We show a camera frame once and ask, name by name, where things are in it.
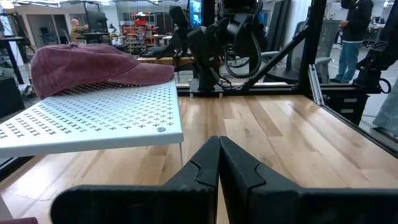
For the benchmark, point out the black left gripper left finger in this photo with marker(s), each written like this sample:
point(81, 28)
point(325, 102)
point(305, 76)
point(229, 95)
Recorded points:
point(186, 202)

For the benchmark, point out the maroon baseball cap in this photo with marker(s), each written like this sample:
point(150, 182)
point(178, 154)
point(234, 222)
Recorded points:
point(15, 221)
point(77, 65)

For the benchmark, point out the grey mesh office chair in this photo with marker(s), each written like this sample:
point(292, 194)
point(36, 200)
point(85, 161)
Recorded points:
point(326, 40)

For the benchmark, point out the dark computer monitor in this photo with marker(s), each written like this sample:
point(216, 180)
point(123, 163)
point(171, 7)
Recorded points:
point(97, 21)

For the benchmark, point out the white perforated metal rack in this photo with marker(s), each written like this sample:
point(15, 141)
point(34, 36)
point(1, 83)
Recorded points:
point(93, 124)

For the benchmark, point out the black standing desk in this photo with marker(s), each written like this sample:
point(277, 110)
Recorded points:
point(12, 53)

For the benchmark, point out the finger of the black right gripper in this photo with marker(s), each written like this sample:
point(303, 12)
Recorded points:
point(171, 48)

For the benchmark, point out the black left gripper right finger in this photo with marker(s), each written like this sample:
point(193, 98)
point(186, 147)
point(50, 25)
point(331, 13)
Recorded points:
point(280, 205)

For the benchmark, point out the wood top side desk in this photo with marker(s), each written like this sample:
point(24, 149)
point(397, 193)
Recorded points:
point(155, 60)

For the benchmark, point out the black drawer cabinet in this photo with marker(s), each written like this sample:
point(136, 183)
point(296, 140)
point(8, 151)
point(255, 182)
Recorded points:
point(348, 105)

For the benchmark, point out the shelf with red bins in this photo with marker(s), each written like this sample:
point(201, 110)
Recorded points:
point(136, 34)

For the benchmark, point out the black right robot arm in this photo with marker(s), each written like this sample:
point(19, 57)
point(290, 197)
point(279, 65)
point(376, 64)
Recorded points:
point(242, 34)

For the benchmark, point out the black aluminium table frame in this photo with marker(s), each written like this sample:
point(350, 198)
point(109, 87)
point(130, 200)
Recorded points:
point(311, 46)

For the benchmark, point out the silver aluminium bracket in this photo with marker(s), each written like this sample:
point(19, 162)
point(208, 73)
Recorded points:
point(315, 84)

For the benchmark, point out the person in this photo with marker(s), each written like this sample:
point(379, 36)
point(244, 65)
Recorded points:
point(76, 31)
point(353, 37)
point(388, 115)

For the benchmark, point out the monitor with blue screen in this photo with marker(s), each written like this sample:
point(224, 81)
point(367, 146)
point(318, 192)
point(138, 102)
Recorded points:
point(196, 14)

